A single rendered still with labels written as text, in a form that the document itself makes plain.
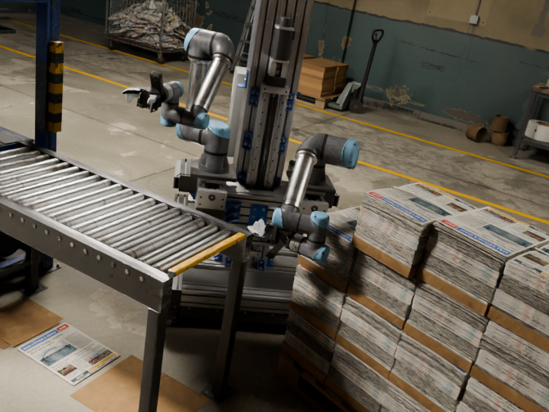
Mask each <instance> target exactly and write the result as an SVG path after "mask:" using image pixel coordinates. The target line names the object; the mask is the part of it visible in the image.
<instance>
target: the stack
mask: <svg viewBox="0 0 549 412"><path fill-rule="evenodd" d="M361 207H362V206H358V207H353V208H347V209H342V210H340V211H337V210H335V212H334V213H327V214H328V215H329V217H330V220H329V228H328V232H327V236H326V240H325V244H326V245H328V246H329V247H330V253H329V255H328V258H327V260H326V261H325V262H317V261H313V260H312V259H309V258H307V257H304V256H303V257H304V258H305V259H307V260H309V261H310V262H313V263H314V264H315V265H316V266H319V267H320V268H322V269H323V270H325V271H326V272H328V273H329V274H331V275H333V276H334V277H336V278H338V279H339V280H340V281H342V282H343V283H345V284H346V286H347V285H348V284H350V287H351V288H353V289H355V290H357V291H359V292H360V293H362V294H363V295H365V296H366V297H368V298H370V299H372V300H373V301H374V302H376V303H377V304H379V305H381V306H382V307H384V308H385V309H387V310H388V311H390V312H392V313H393V314H395V315H396V316H398V317H399V318H401V319H402V320H404V321H405V320H407V319H408V318H409V320H407V323H408V324H410V325H411V326H413V327H414V328H416V329H418V330H419V331H421V332H423V333H424V334H425V335H427V336H428V337H430V338H432V339H434V340H435V341H436V342H438V343H440V344H441V345H443V346H444V347H446V348H448V349H449V350H450V351H452V352H454V353H456V354H457V355H459V356H460V357H462V358H463V359H465V360H467V361H469V362H471V363H474V362H475V361H476V363H475V364H474V366H475V367H477V368H479V369H481V370H482V371H484V372H485V373H486V374H489V375H490V376H492V377H493V378H495V379H496V380H498V381H499V382H501V383H503V384H505V385H506V386H508V387H509V388H511V389H512V390H514V391H515V392H518V393H519V394H520V395H521V396H523V397H525V398H527V399H528V400H530V401H532V402H533V403H534V404H536V405H538V406H539V407H541V408H542V409H544V410H545V411H547V412H549V353H548V352H545V351H544V350H543V349H541V348H540V347H537V346H535V345H534V344H532V343H531V342H529V341H527V340H525V339H524V338H522V337H521V336H519V335H517V334H515V333H513V332H511V331H510V330H509V329H507V328H505V327H503V326H501V325H500V324H498V323H497V322H495V321H493V320H491V319H489V318H488V317H487V315H486V316H482V315H481V314H479V313H477V312H476V311H473V310H472V309H470V308H469V307H467V306H465V305H463V304H462V303H460V302H458V301H457V300H455V299H453V298H451V297H450V296H448V295H447V294H445V293H443V292H441V291H439V290H438V289H436V288H435V287H433V286H431V285H429V284H428V283H426V282H425V281H423V280H421V279H419V278H417V277H416V275H415V276H413V277H410V278H407V277H405V276H403V275H401V274H400V273H399V272H397V271H394V270H393V269H391V268H389V267H388V266H386V265H385V264H383V263H381V262H379V261H378V260H377V259H375V258H373V257H371V256H369V255H368V254H366V253H365V252H363V251H361V250H360V249H357V248H356V247H355V246H353V245H352V244H351V242H352V238H353V234H354V233H355V229H356V225H357V221H358V218H359V214H360V213H361V212H360V211H361V210H360V208H361ZM301 256H302V255H301ZM296 271H297V272H296V274H295V280H294V282H293V283H294V285H293V290H292V296H291V299H292V301H293V302H295V303H296V304H297V305H298V306H300V307H302V308H303V309H305V310H306V311H308V312H309V313H310V314H312V315H313V316H315V317H316V318H318V319H319V320H321V321H322V322H324V323H325V324H326V325H327V326H329V327H330V328H332V329H333V330H335V331H336V333H337V331H338V334H339V335H341V336H342V337H343V338H345V339H346V340H347V341H349V342H350V343H352V344H354V345H355V346H356V347H357V348H359V349H360V350H361V351H363V352H365V353H366V354H367V355H369V356H371V357H372V358H373V359H374V360H375V361H377V362H378V363H380V364H381V365H383V366H384V367H385V368H387V369H388V370H389V371H391V370H392V371H391V372H392V373H393V374H395V375H396V376H398V377H399V378H401V379H402V380H404V381H405V382H406V383H407V384H409V385H410V386H412V387H413V388H415V389H416V390H418V391H419V392H420V393H421V394H422V395H424V396H426V397H427V398H428V399H430V400H431V401H433V402H434V403H436V404H437V405H438V406H439V407H440V408H442V409H443V410H445V411H446V412H527V411H525V410H523V409H521V408H520V407H519V406H518V405H516V404H514V403H512V402H511V401H509V400H508V399H507V398H505V397H504V396H501V395H500V394H498V393H497V392H495V391H494V390H493V389H491V388H489V387H487V386H486V385H484V384H483V383H482V382H480V381H478V380H477V379H475V378H473V377H472V376H470V373H467V372H466V371H464V370H463V369H460V368H459V367H457V366H456V365H455V364H453V363H451V362H450V361H448V360H446V359H445V358H443V357H442V356H440V355H439V354H437V353H436V352H434V351H432V350H431V349H430V348H428V347H426V346H425V345H423V344H422V343H420V342H419V341H417V340H416V339H414V338H412V337H411V336H409V335H407V334H406V333H405V332H403V329H399V328H398V327H396V326H395V325H393V324H392V323H391V322H389V321H387V320H385V319H384V318H382V317H381V316H379V315H378V314H376V313H375V312H373V311H371V310H370V309H368V308H367V307H365V306H364V305H362V304H361V303H359V302H357V301H356V300H354V299H353V298H351V297H350V296H348V295H347V294H346V293H343V292H342V291H341V290H339V289H337V288H335V287H334V286H332V285H331V284H329V283H328V282H327V281H325V280H323V279H321V278H320V277H318V276H317V275H316V274H314V273H313V272H311V271H309V270H308V269H306V268H305V267H303V266H302V265H297V268H296ZM286 330H287V331H285V332H286V333H285V339H284V340H283V342H284V343H285V344H287V345H288V346H289V347H290V348H291V349H293V350H294V351H295V352H296V353H297V354H299V355H300V356H301V357H303V358H304V359H305V360H306V361H308V362H309V363H310V364H311V365H313V366H314V367H315V368H316V369H317V370H318V371H319V372H320V373H322V374H323V375H324V376H325V377H326V376H328V379H330V380H331V381H332V382H334V383H335V384H336V385H337V386H338V387H340V388H341V389H342V390H344V391H345V392H346V393H348V394H349V395H350V396H352V397H353V398H354V399H356V400H357V401H358V402H359V403H360V404H361V405H363V406H364V407H365V408H366V409H368V410H369V411H370V412H430V411H429V410H428V409H427V408H426V407H424V406H423V405H421V404H420V403H419V402H417V401H415V400H414V399H413V398H412V397H411V396H409V395H408V394H407V393H405V392H404V391H402V390H401V389H399V388H398V387H396V386H395V385H394V384H393V383H392V382H390V381H389V380H388V379H386V378H385V377H383V376H382V375H380V374H379V373H378V372H377V371H376V370H374V369H372V368H371V367H370V366H368V365H367V364H365V363H364V362H362V360H360V359H359V358H358V357H356V356H355V355H353V354H352V353H350V352H349V351H347V350H346V349H345V348H344V347H342V346H341V345H340V344H338V343H337V342H335V340H334V339H332V338H330V337H329V336H328V335H327V334H325V333H324V332H323V331H321V330H320V329H318V328H317V327H315V326H314V325H312V324H311V323H310V322H309V321H307V320H306V319H304V318H303V317H301V316H300V315H298V314H297V313H296V312H295V311H293V310H292V309H290V312H289V316H288V321H287V325H286ZM339 330H340V331H339ZM275 374H277V375H278V376H279V377H280V378H281V379H282V380H283V381H284V382H285V383H286V384H288V385H289V386H290V387H291V388H292V389H294V390H295V391H296V392H297V393H298V394H300V395H301V396H302V397H303V398H304V399H306V400H307V401H308V402H309V403H310V404H312V405H313V406H314V407H315V408H316V409H317V410H318V411H319V412H332V411H330V410H329V409H328V408H327V407H326V406H324V405H323V404H322V403H321V402H319V401H318V400H317V399H316V398H314V397H313V396H312V395H311V394H310V393H309V392H308V391H307V390H306V389H304V388H303V387H302V386H301V381H302V378H304V379H305V380H306V381H307V382H308V383H310V384H311V385H312V386H313V387H315V388H316V389H317V390H318V391H320V392H321V393H322V394H324V395H325V396H326V397H327V398H328V399H329V400H330V401H331V402H333V403H334V404H335V405H336V406H338V407H339V408H340V409H341V410H343V411H344V412H359V411H357V410H356V409H355V408H353V407H352V406H351V405H349V404H348V403H347V402H345V401H344V400H343V399H341V398H340V397H339V396H338V395H337V394H336V393H335V392H333V391H332V390H331V389H329V388H328V387H327V386H325V385H324V384H323V383H322V382H320V381H319V380H318V379H317V378H316V377H315V376H314V375H313V374H311V373H310V372H309V371H308V370H306V369H305V368H304V367H302V366H301V365H300V364H299V363H297V362H296V361H295V360H294V359H293V358H292V357H291V356H289V355H288V354H287V353H286V352H284V351H283V350H280V353H279V362H278V366H277V370H276V373H275Z"/></svg>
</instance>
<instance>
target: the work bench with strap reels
mask: <svg viewBox="0 0 549 412"><path fill-rule="evenodd" d="M539 87H547V86H546V84H544V83H538V84H536V85H535V86H533V87H532V88H531V91H533V93H532V96H531V98H530V101H529V105H528V108H527V110H526V113H525V116H524V120H523V123H522V125H521V128H520V132H519V135H518V137H517V140H516V144H515V147H514V150H513V152H512V155H511V156H510V157H509V158H512V159H517V158H516V155H517V152H518V150H522V151H524V144H526V145H529V146H534V147H537V148H540V149H544V150H549V123H548V122H544V121H540V120H534V119H533V118H534V115H535V113H536V110H537V108H538V103H539V101H540V98H541V97H542V98H547V99H549V89H543V88H539ZM535 98H536V99H535ZM531 110H532V111H531ZM526 125H527V126H526Z"/></svg>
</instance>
